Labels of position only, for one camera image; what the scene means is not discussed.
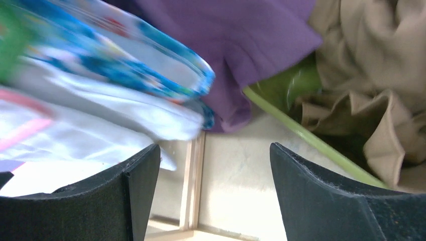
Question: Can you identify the tan pleated skirt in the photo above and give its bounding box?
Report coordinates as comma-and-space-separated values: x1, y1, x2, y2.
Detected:
297, 1, 425, 193

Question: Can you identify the purple garment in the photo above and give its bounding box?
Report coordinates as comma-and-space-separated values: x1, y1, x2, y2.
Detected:
112, 0, 322, 133

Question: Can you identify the blue floral garment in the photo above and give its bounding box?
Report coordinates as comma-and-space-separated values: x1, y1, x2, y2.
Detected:
5, 1, 215, 129

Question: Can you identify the pink wire hanger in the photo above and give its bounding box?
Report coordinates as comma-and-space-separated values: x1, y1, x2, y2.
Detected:
1, 89, 55, 151

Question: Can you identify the white garment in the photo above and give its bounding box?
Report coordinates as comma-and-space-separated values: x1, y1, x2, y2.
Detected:
1, 57, 204, 197

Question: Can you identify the green plastic basket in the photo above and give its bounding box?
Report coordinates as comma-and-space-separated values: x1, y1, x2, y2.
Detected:
243, 54, 386, 188

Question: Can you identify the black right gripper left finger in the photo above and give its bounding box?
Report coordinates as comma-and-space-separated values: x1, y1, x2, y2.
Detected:
1, 144, 161, 240

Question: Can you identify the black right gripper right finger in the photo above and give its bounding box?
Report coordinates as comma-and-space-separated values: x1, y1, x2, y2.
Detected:
270, 143, 425, 240

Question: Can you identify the wooden clothes rack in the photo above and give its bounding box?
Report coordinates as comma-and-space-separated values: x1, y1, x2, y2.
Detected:
145, 132, 257, 241

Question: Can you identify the green plastic hanger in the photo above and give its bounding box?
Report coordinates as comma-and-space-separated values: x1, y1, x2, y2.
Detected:
1, 1, 32, 84

